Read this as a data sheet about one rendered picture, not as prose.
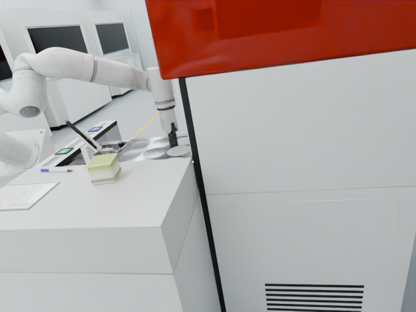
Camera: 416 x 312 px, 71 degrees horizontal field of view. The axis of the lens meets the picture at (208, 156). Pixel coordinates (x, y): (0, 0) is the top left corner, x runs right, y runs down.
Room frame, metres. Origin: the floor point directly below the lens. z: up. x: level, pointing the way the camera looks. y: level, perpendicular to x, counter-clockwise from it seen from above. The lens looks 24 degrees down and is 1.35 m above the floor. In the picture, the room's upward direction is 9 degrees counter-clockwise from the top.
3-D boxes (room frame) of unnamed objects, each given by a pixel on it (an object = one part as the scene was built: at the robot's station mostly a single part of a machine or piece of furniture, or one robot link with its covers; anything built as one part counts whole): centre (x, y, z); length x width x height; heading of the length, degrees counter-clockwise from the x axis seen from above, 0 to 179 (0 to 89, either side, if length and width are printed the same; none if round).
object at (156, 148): (1.12, 0.22, 0.90); 0.34 x 0.34 x 0.01; 78
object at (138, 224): (0.76, 0.40, 0.89); 0.62 x 0.35 x 0.14; 78
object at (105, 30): (8.21, 2.18, 1.00); 1.80 x 1.08 x 2.00; 168
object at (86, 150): (0.90, 0.38, 1.03); 0.06 x 0.04 x 0.13; 78
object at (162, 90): (1.16, 0.14, 1.17); 0.09 x 0.08 x 0.13; 31
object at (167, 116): (1.16, 0.14, 1.03); 0.10 x 0.07 x 0.11; 21
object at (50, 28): (6.06, 2.65, 1.00); 1.80 x 1.08 x 2.00; 168
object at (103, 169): (0.81, 0.32, 1.00); 0.07 x 0.07 x 0.07; 86
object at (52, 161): (1.26, 0.56, 0.89); 0.55 x 0.09 x 0.14; 168
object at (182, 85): (1.26, -0.04, 1.02); 0.81 x 0.03 x 0.40; 168
